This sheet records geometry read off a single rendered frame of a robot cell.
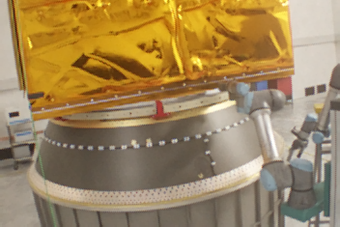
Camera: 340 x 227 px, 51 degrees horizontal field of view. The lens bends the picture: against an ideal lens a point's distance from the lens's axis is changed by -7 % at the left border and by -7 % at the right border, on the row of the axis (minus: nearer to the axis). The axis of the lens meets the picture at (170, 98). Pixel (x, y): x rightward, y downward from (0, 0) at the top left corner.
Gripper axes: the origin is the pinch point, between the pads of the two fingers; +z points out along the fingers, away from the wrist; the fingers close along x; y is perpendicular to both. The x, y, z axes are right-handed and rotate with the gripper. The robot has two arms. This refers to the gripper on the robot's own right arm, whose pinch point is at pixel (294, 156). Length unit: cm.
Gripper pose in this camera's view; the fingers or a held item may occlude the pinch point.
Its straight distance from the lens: 256.2
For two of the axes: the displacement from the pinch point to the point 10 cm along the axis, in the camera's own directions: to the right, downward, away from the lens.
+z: -2.4, 8.9, 3.9
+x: 7.7, -0.7, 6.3
